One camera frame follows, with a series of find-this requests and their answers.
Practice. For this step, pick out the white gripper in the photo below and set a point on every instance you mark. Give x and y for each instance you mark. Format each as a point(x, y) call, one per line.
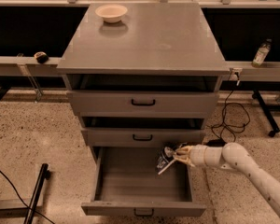
point(198, 156)

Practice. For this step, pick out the blue chip bag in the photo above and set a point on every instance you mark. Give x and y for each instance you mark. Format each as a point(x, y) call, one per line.
point(166, 158)

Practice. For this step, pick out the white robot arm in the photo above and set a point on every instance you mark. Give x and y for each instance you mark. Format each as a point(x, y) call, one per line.
point(233, 157)

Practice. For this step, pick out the grey open bottom drawer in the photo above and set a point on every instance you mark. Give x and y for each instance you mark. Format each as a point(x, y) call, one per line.
point(126, 184)

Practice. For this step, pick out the grey drawer cabinet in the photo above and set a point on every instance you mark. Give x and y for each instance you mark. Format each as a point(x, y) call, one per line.
point(155, 47)

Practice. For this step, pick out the grey middle drawer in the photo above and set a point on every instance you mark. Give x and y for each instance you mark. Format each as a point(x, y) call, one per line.
point(128, 137)

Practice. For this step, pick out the grey top drawer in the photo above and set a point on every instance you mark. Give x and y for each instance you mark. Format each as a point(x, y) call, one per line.
point(142, 104)

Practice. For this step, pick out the black caster table leg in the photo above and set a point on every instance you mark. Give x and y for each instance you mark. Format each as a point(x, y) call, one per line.
point(275, 129)

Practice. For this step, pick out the green drink bottle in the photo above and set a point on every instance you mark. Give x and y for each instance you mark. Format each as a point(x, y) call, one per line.
point(262, 53)

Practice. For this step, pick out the black metal stand leg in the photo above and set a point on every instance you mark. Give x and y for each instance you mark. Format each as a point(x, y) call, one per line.
point(43, 174)

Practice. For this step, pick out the white paper bowl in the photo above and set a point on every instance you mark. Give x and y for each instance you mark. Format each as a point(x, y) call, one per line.
point(112, 13)

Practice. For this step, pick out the small black round object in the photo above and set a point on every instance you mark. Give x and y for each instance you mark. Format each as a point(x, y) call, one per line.
point(41, 57)

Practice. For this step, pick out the white wall outlet plug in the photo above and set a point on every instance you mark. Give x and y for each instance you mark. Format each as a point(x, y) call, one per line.
point(235, 74)

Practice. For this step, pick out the grey metal rail shelf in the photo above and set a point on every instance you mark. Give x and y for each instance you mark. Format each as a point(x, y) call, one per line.
point(11, 66)

